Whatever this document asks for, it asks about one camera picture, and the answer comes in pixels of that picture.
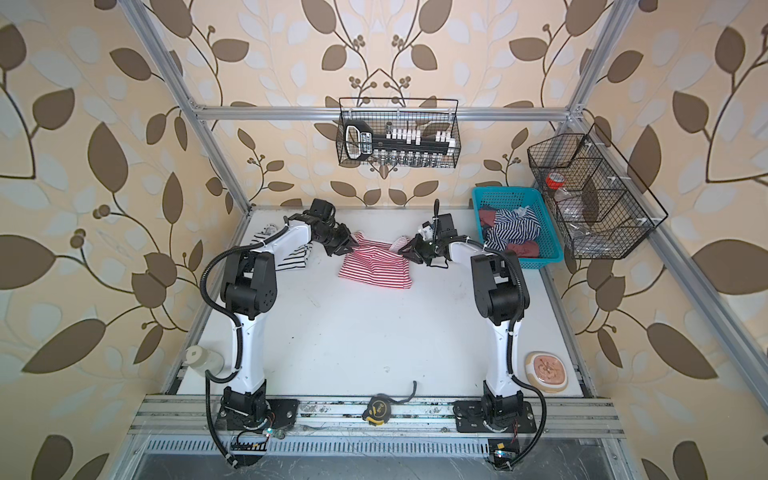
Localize red capped plastic bottle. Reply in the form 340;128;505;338
545;172;585;222

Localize aluminium frame back bar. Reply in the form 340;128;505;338
193;105;571;122

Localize black white tool set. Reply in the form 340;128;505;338
337;120;459;162

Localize teal plastic basket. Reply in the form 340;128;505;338
471;186;564;270

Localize black white striped tank top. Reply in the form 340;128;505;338
251;223;312;271

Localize right black wire basket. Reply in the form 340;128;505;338
527;125;668;260

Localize pink round dish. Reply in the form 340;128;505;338
525;352;568;394

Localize red white striped tank top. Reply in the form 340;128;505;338
338;232;413;290

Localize back black wire basket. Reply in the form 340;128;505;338
335;95;462;169

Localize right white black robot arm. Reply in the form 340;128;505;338
398;212;543;433

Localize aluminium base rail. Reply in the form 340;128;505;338
129;395;626;439

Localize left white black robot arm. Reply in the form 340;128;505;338
199;199;357;433

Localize right circuit board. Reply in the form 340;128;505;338
488;439;521;470

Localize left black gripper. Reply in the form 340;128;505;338
314;221;360;254

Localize yellow black tape measure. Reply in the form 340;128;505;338
361;380;418;426

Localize black wire basket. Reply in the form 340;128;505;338
335;95;462;169
527;125;668;260

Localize navy striped tank top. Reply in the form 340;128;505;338
483;206;542;252

